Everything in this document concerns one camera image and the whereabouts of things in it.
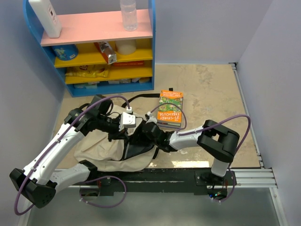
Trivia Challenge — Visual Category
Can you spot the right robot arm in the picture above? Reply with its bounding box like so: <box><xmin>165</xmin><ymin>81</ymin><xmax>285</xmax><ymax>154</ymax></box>
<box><xmin>142</xmin><ymin>120</ymin><xmax>240</xmax><ymax>185</ymax></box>

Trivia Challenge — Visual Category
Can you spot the aluminium frame rail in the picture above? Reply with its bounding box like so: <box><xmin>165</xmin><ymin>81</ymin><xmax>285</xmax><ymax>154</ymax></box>
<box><xmin>20</xmin><ymin>64</ymin><xmax>286</xmax><ymax>226</ymax></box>

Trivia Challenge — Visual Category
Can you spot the clear plastic water bottle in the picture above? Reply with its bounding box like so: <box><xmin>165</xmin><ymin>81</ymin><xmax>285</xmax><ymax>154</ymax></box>
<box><xmin>120</xmin><ymin>0</ymin><xmax>138</xmax><ymax>32</ymax></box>

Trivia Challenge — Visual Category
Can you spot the red flat box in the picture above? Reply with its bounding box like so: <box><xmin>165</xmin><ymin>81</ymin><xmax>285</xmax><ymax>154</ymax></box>
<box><xmin>112</xmin><ymin>61</ymin><xmax>144</xmax><ymax>66</ymax></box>

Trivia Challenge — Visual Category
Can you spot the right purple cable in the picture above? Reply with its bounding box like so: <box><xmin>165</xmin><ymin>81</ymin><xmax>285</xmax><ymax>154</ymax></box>
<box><xmin>147</xmin><ymin>103</ymin><xmax>252</xmax><ymax>203</ymax></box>

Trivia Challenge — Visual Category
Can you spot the yellow chips bag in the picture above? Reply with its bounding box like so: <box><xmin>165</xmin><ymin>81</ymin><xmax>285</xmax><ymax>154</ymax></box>
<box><xmin>65</xmin><ymin>65</ymin><xmax>109</xmax><ymax>78</ymax></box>

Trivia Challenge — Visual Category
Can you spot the white cylindrical container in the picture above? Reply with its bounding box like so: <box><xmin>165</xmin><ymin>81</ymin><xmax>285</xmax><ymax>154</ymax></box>
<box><xmin>115</xmin><ymin>40</ymin><xmax>136</xmax><ymax>55</ymax></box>

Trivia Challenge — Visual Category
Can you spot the blue round snack tub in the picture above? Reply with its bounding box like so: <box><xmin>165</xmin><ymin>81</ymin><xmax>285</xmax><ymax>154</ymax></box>
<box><xmin>52</xmin><ymin>44</ymin><xmax>79</xmax><ymax>61</ymax></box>

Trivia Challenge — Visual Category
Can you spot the purple cover book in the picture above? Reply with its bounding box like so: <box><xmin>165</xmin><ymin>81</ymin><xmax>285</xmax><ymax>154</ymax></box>
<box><xmin>157</xmin><ymin>122</ymin><xmax>181</xmax><ymax>129</ymax></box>

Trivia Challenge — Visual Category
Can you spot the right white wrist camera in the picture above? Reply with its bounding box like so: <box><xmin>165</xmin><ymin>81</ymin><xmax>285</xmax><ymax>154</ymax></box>
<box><xmin>145</xmin><ymin>111</ymin><xmax>158</xmax><ymax>124</ymax></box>

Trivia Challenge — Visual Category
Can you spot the purple cable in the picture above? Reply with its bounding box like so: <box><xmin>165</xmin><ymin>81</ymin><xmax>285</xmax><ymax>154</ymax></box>
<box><xmin>147</xmin><ymin>103</ymin><xmax>252</xmax><ymax>203</ymax></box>
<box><xmin>14</xmin><ymin>96</ymin><xmax>133</xmax><ymax>216</ymax></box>

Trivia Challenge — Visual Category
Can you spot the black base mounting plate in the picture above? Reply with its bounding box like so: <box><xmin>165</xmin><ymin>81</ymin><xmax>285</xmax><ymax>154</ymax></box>
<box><xmin>76</xmin><ymin>168</ymin><xmax>237</xmax><ymax>197</ymax></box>

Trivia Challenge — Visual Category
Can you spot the orange treehouse book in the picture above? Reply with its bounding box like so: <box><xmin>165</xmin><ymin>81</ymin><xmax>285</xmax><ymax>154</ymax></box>
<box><xmin>157</xmin><ymin>90</ymin><xmax>183</xmax><ymax>127</ymax></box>

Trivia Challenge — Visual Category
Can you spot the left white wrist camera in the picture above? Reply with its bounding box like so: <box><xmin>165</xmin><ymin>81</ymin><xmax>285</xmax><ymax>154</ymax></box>
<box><xmin>119</xmin><ymin>112</ymin><xmax>136</xmax><ymax>131</ymax></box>

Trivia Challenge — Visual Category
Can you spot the beige canvas backpack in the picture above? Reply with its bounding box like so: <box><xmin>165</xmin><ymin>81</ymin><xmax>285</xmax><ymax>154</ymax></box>
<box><xmin>73</xmin><ymin>104</ymin><xmax>158</xmax><ymax>172</ymax></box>

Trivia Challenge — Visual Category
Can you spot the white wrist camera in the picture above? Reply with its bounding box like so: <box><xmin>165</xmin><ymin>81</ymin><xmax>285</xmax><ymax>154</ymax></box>
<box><xmin>145</xmin><ymin>111</ymin><xmax>158</xmax><ymax>124</ymax></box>
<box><xmin>119</xmin><ymin>112</ymin><xmax>136</xmax><ymax>131</ymax></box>

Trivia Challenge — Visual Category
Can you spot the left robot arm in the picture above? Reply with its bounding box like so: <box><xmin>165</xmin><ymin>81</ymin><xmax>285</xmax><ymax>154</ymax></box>
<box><xmin>9</xmin><ymin>95</ymin><xmax>120</xmax><ymax>215</ymax></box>

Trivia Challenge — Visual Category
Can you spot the white small boxes row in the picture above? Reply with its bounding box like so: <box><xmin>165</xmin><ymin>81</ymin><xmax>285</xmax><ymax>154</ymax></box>
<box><xmin>73</xmin><ymin>77</ymin><xmax>151</xmax><ymax>89</ymax></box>

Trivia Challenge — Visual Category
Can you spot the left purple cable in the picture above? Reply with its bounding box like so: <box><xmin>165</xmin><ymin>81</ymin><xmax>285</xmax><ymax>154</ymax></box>
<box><xmin>14</xmin><ymin>96</ymin><xmax>133</xmax><ymax>216</ymax></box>

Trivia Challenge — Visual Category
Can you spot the blue shelf unit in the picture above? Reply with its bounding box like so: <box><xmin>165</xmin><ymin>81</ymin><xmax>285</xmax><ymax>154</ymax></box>
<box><xmin>23</xmin><ymin>0</ymin><xmax>156</xmax><ymax>97</ymax></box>

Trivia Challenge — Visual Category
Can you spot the white rectangular bottle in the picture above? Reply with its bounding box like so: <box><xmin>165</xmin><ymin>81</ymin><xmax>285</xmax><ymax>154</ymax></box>
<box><xmin>29</xmin><ymin>0</ymin><xmax>62</xmax><ymax>38</ymax></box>

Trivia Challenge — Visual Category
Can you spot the orange silver snack packet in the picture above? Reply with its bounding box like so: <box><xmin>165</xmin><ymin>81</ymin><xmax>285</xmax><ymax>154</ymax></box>
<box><xmin>94</xmin><ymin>41</ymin><xmax>117</xmax><ymax>65</ymax></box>

